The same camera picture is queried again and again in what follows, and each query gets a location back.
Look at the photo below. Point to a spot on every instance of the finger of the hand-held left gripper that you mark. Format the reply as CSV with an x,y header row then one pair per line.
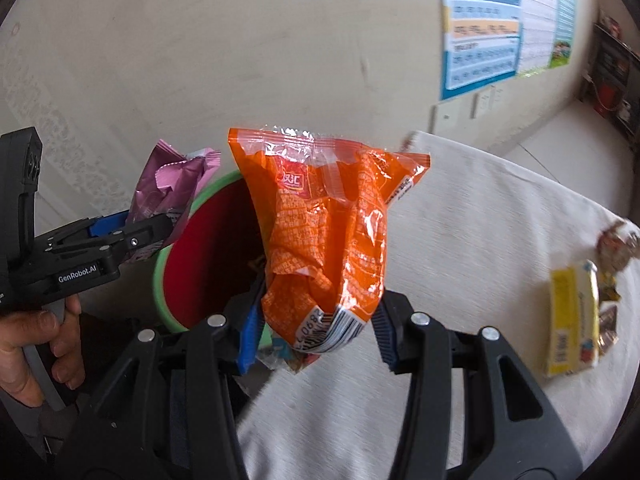
x,y
110,224
145,235

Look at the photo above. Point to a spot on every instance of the red bin with green rim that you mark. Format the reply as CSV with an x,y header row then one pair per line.
x,y
210,250

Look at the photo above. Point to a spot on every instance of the person's left hand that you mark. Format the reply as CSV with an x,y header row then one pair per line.
x,y
20,355

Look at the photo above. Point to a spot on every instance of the yellow white packet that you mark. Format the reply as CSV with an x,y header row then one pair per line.
x,y
572,320

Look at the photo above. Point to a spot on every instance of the blue bordered wall poster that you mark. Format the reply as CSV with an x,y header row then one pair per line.
x,y
480,35

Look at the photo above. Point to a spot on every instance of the white wall socket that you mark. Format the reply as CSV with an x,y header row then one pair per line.
x,y
452,117
487,102

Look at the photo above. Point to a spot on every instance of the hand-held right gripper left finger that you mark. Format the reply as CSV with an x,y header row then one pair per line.
x,y
248,340

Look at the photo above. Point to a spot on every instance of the yellow black wrapper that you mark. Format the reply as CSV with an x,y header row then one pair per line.
x,y
609,320

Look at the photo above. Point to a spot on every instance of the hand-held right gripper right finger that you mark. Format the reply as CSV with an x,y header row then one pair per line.
x,y
385,335

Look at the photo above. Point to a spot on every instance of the pale wall chart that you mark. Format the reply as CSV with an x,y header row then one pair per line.
x,y
539,10

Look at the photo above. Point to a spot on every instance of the teal bordered wall poster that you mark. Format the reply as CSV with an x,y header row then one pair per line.
x,y
566,10

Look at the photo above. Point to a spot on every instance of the orange snack bag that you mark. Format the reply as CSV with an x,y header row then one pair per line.
x,y
320,220

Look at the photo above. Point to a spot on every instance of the white table cloth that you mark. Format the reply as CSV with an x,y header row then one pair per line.
x,y
475,240

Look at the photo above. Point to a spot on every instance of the purple snack bag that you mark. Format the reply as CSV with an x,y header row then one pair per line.
x,y
165,185

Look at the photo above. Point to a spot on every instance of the dark wooden shelf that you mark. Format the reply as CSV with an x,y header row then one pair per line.
x,y
615,60

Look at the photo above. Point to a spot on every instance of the crumpled floral wrapper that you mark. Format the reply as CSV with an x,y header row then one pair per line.
x,y
620,247

